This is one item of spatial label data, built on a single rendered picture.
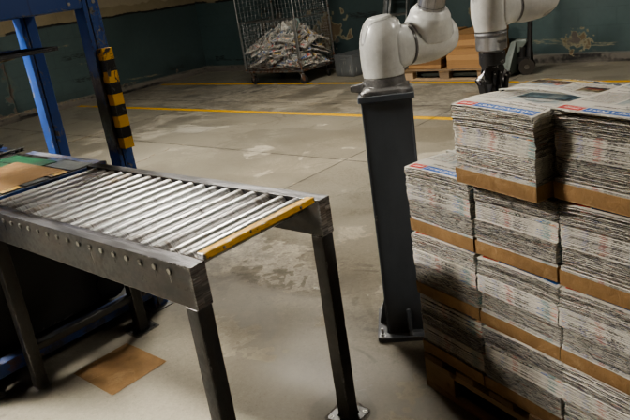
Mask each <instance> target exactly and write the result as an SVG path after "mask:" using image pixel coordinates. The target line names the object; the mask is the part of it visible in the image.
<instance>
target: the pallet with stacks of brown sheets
mask: <svg viewBox="0 0 630 420"><path fill-rule="evenodd" d="M508 29H509V25H507V48H506V49H505V56H506V54H507V52H508V49H509V37H508ZM458 32H459V38H458V43H457V46H456V48H455V49H454V50H453V51H451V52H450V53H449V54H447V55H446V56H444V57H442V58H439V59H437V60H433V61H430V62H426V63H422V64H416V65H409V68H407V69H404V72H405V78H406V81H474V80H475V79H476V78H479V77H480V76H481V69H482V68H481V66H480V65H479V55H478V54H479V53H480V52H478V51H477V50H476V49H475V36H474V28H473V27H470V28H468V27H466V26H464V27H458ZM461 70H476V72H477V77H456V78H455V77H453V71H461ZM427 71H439V76H440V78H417V76H421V74H422V73H424V72H427ZM416 72H417V75H416Z"/></svg>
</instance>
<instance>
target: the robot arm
mask: <svg viewBox="0 0 630 420"><path fill-rule="evenodd" d="M445 1H446V0H418V3H417V4H415V5H414V6H413V7H412V8H411V10H410V13H409V15H408V17H407V19H406V21H405V23H404V24H401V23H400V21H399V19H398V18H397V17H395V16H394V15H391V14H380V15H376V16H372V17H370V18H367V19H366V21H365V22H364V24H363V26H362V29H361V34H360V41H359V48H360V59H361V67H362V71H363V76H364V81H363V82H362V83H359V84H356V85H352V86H350V87H351V93H360V96H361V98H366V97H372V96H380V95H388V94H396V93H407V92H411V87H409V86H408V85H409V84H410V82H409V81H406V78H405V72H404V68H405V67H407V66H408V65H416V64H422V63H426V62H430V61H433V60H437V59H439V58H442V57H444V56H446V55H447V54H449V53H450V52H451V51H453V50H454V49H455V48H456V46H457V44H458V38H459V32H458V26H457V24H456V23H455V21H454V20H453V19H452V18H451V13H450V11H449V9H448V8H447V6H446V5H445ZM559 1H560V0H471V18H472V25H473V28H474V36H475V49H476V50H477V51H478V52H480V53H479V54H478V55H479V65H480V66H481V68H482V69H481V76H480V77H479V78H476V79H475V82H476V84H477V85H478V89H479V93H480V95H481V94H485V93H490V92H496V91H499V89H501V88H508V83H509V78H510V75H511V71H507V70H505V68H504V65H503V64H504V63H505V49H506V48H507V25H508V24H510V23H524V22H528V21H532V20H536V19H539V18H542V17H544V16H546V15H548V14H549V13H550V12H551V11H552V10H553V9H554V8H555V7H556V6H557V5H558V3H559Z"/></svg>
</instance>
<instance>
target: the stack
mask: <svg viewBox="0 0 630 420"><path fill-rule="evenodd" d="M448 151H449V152H448ZM456 154H457V153H456V149H454V150H452V151H451V150H446V153H443V154H438V155H435V156H432V157H427V158H424V159H421V160H419V161H416V162H414V163H412V164H410V165H407V166H405V167H404V168H405V169H404V172H405V174H406V181H405V182H406V184H405V185H406V186H407V194H408V199H409V200H408V201H409V204H410V205H409V206H410V215H411V217H412V218H413V219H416V220H419V221H422V222H425V223H427V224H430V225H433V226H436V227H439V228H442V229H445V230H447V231H450V232H453V233H457V234H460V235H463V236H466V237H468V238H471V239H472V241H473V239H474V238H476V237H477V239H478V240H477V241H480V242H483V243H486V244H489V245H492V246H494V247H497V248H502V249H505V250H508V251H511V252H514V253H516V254H518V255H521V256H524V257H527V258H530V259H533V260H535V261H538V262H540V263H545V264H548V265H551V266H554V267H556V268H557V278H558V267H559V266H561V269H562V270H563V271H565V272H568V273H571V274H574V275H577V276H579V277H582V278H586V279H589V280H592V281H595V282H597V283H600V284H603V285H606V286H609V287H611V288H614V289H617V290H619V291H622V292H625V293H630V217H627V216H623V215H619V214H615V213H611V212H608V211H604V210H601V209H597V208H593V207H590V206H586V205H582V204H578V203H574V202H568V201H564V200H561V199H557V198H554V196H553V197H551V198H548V199H546V200H544V201H542V202H539V203H535V202H529V201H525V200H522V199H519V198H515V197H512V196H508V195H504V194H501V193H498V192H494V191H491V190H487V189H484V188H480V187H475V186H471V185H467V184H464V183H460V182H457V175H456V166H457V157H456ZM411 237H412V243H413V246H412V247H413V253H414V254H413V258H414V262H415V264H414V265H415V267H416V269H415V270H416V278H418V279H417V280H418V281H419V282H421V283H423V284H426V285H428V286H429V287H431V288H434V289H436V290H438V291H441V292H443V293H446V294H449V295H451V296H453V297H455V298H456V299H459V300H461V301H463V302H465V303H467V304H469V305H472V306H474V307H476V308H481V309H482V310H481V311H483V312H485V313H487V314H489V315H491V316H493V317H495V318H498V319H500V320H502V321H504V322H506V323H510V324H512V325H514V326H515V327H517V328H520V329H522V330H524V331H526V332H528V333H530V334H532V335H534V336H537V337H539V338H541V339H543V340H545V341H547V342H549V343H551V344H553V345H555V346H558V347H561V346H562V349H564V350H566V351H568V352H570V353H573V354H575V355H577V356H579V357H581V358H583V359H586V360H588V361H590V362H592V363H594V364H596V365H598V366H600V367H602V368H605V369H607V370H609V371H611V372H614V373H616V374H618V375H620V376H622V377H624V378H625V379H627V380H629V381H630V309H627V308H624V307H620V306H617V305H614V304H611V303H609V302H607V301H604V300H601V299H599V298H596V297H593V296H590V295H588V294H586V293H583V292H578V291H576V290H573V289H570V288H567V287H565V286H563V285H560V282H555V281H552V280H550V279H547V278H544V277H540V276H537V275H535V274H532V273H530V272H527V271H524V270H521V269H519V268H516V267H514V266H511V265H509V264H506V263H503V262H499V261H496V260H493V259H490V258H489V257H486V256H483V255H481V254H478V253H476V252H471V251H469V250H467V249H464V248H462V247H457V246H455V245H452V244H449V243H446V242H444V241H442V240H439V239H437V238H434V237H431V236H429V235H426V234H423V233H420V232H417V231H414V232H412V234H411ZM420 294H421V295H420V296H421V297H420V298H421V300H420V301H422V302H421V307H420V308H421V313H422V319H423V322H424V324H423V325H424V327H423V328H424V333H425V336H424V340H425V341H427V342H429V343H431V344H432V345H434V346H436V347H438V348H439V349H441V350H443V351H445V352H446V353H449V354H450V355H452V356H454V357H455V358H456V359H458V360H459V361H461V362H463V363H464V364H466V365H468V366H469V367H471V368H473V369H475V370H477V371H478V372H480V373H482V374H483V377H484V374H485V373H486V375H487V377H489V378H490V379H491V380H493V381H495V382H497V383H500V384H501V385H503V386H505V387H507V388H508V389H510V390H512V391H514V392H516V393H517V394H519V395H521V396H523V397H524V398H526V399H528V400H529V401H531V402H533V403H534V404H536V405H538V406H540V407H541V408H543V409H545V410H546V411H548V412H550V413H552V414H554V415H556V416H558V417H559V418H561V419H562V420H563V418H564V420H630V396H629V395H627V394H625V393H624V392H622V391H620V390H618V389H616V388H614V387H612V386H610V385H608V384H606V383H604V382H601V381H599V380H597V379H595V378H594V377H592V376H590V375H588V374H586V373H584V372H582V371H580V370H578V369H576V368H574V367H570V366H568V365H566V364H565V363H563V362H561V361H560V360H557V359H555V358H553V357H551V356H549V355H547V354H545V353H543V352H540V351H538V350H536V349H535V348H533V347H531V346H529V345H527V344H525V343H522V342H520V341H518V340H516V339H514V338H512V337H509V336H507V335H506V334H504V333H502V332H500V331H498V330H496V329H494V328H492V327H490V326H487V325H485V324H483V323H481V321H478V320H476V319H475V318H473V317H471V316H468V315H466V314H464V313H462V312H460V311H458V310H456V309H454V308H451V307H449V306H447V305H445V304H443V303H441V302H439V301H437V300H434V299H432V298H430V297H428V296H426V295H424V294H422V293H420ZM424 355H425V362H426V371H427V385H429V386H430V387H432V388H433V389H435V390H436V391H438V392H439V393H441V394H442V395H444V396H445V397H447V398H449V399H450V400H452V401H453V402H455V403H456V404H457V405H459V406H460V407H462V408H463V409H465V410H466V411H468V412H469V413H471V414H473V415H474V416H476V417H477V418H479V419H480V420H500V419H499V418H497V417H495V416H494V415H492V414H491V413H489V412H487V411H485V410H484V409H482V408H481V407H479V406H478V405H476V404H474V403H473V402H471V401H470V400H468V399H467V398H465V397H464V396H462V395H461V394H460V385H459V384H462V385H463V386H465V387H467V388H468V389H470V390H471V391H473V392H474V393H475V394H477V395H479V396H480V397H482V398H484V399H486V400H487V401H489V402H490V403H492V404H494V405H495V406H497V407H499V408H500V409H502V410H503V411H505V412H507V413H509V414H510V415H512V416H514V417H515V418H516V419H518V420H542V419H540V418H539V417H537V416H535V415H533V414H532V413H530V412H527V411H526V410H524V409H522V408H521V407H519V406H518V405H516V404H515V403H513V402H511V401H510V400H508V399H506V398H504V397H502V396H500V395H499V394H497V393H495V392H493V391H492V390H490V389H488V388H487V387H486V386H485V385H483V384H481V383H480V382H477V381H476V380H474V379H472V378H471V377H469V376H467V375H466V374H464V373H463V372H461V371H459V370H458V369H456V368H454V367H451V366H449V364H447V363H445V362H444V361H443V360H441V359H440V358H438V357H436V356H435V355H433V354H432V353H430V352H428V351H424Z"/></svg>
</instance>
